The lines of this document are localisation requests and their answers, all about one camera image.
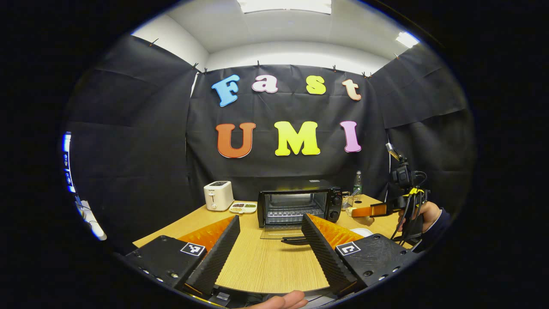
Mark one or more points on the row of small cloth clips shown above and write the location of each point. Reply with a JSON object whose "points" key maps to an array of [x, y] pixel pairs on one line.
{"points": [[258, 63]]}

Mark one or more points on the white divided snack tray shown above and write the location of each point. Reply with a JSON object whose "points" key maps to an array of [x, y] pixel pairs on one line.
{"points": [[242, 210]]}

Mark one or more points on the blue and white banner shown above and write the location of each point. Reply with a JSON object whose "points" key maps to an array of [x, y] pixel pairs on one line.
{"points": [[66, 146]]}

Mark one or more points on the small ceiling light panel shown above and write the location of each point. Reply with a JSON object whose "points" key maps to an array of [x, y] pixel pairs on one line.
{"points": [[407, 39]]}

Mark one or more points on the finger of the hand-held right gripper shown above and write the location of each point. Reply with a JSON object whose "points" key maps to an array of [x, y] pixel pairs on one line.
{"points": [[364, 211]]}

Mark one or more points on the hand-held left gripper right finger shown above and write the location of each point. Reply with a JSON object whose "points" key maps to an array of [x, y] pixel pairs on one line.
{"points": [[328, 257]]}

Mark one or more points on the clear green-label water bottle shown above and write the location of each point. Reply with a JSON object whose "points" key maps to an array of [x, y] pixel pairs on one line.
{"points": [[357, 186]]}

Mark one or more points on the black electric oven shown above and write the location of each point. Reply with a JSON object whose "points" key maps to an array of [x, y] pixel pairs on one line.
{"points": [[334, 201]]}

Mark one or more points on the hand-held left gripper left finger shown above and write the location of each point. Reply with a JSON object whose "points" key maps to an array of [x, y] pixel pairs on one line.
{"points": [[218, 257]]}

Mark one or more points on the metal mesh holder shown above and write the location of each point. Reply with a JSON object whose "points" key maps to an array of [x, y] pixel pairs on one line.
{"points": [[347, 201]]}

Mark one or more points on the black backdrop cloth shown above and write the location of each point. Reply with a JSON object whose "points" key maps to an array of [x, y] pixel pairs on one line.
{"points": [[128, 150]]}

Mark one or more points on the large ceiling light panel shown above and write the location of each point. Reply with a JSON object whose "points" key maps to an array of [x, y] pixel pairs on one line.
{"points": [[283, 5]]}

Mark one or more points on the white equipment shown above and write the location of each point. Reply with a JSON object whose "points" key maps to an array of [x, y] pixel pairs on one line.
{"points": [[96, 231]]}

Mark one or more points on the white toaster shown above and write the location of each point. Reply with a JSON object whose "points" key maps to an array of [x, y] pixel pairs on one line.
{"points": [[218, 197]]}

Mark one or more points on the white square plate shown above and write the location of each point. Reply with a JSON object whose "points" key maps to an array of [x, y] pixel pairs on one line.
{"points": [[362, 231]]}

